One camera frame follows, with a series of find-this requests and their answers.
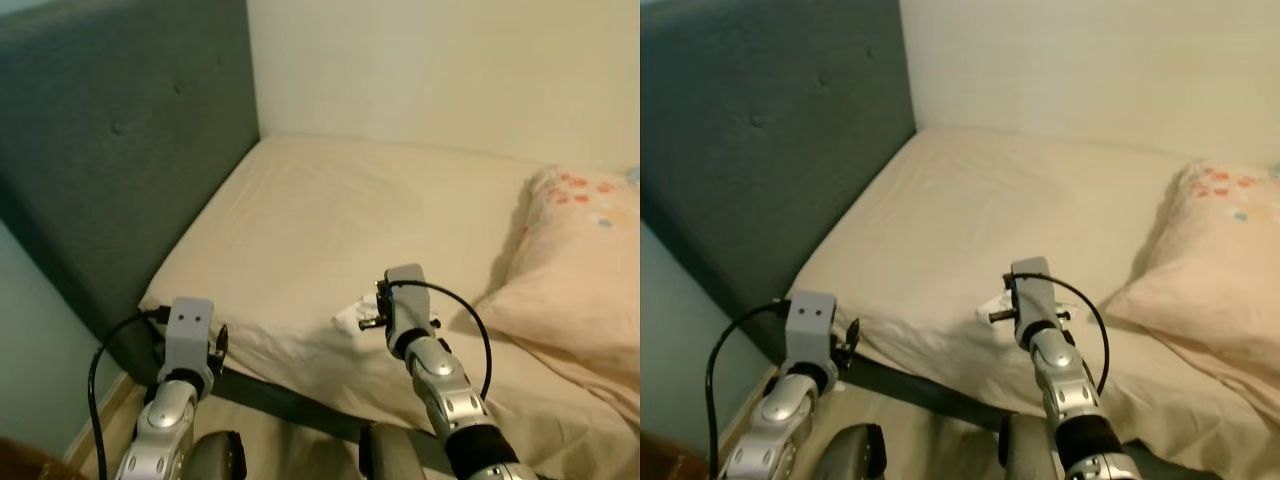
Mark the grey robot leg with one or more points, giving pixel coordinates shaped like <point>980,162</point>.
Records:
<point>1025,450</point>
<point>855,450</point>
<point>390,455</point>
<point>215,455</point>

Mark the pink pillow with coloured dots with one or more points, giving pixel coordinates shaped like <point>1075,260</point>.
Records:
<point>570,270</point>
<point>1210,270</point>

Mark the grey robot left leg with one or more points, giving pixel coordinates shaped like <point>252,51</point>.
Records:
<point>855,450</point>
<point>215,455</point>

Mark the grey robot right leg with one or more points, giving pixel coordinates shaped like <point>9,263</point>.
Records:
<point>390,455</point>
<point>1025,450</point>

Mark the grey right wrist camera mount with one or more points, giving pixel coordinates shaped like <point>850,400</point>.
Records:
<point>1032,290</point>
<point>408,295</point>

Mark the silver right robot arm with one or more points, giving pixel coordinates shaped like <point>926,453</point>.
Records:
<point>1065,385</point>
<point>445,385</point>

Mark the bed with beige sheet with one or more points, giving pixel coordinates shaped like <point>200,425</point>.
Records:
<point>1000,220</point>
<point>350,220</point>

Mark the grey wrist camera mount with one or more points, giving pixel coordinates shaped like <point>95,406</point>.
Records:
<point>1032,290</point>
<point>810,325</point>
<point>408,295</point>
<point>188,335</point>

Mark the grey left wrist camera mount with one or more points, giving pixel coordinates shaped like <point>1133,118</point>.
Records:
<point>188,335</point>
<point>810,325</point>

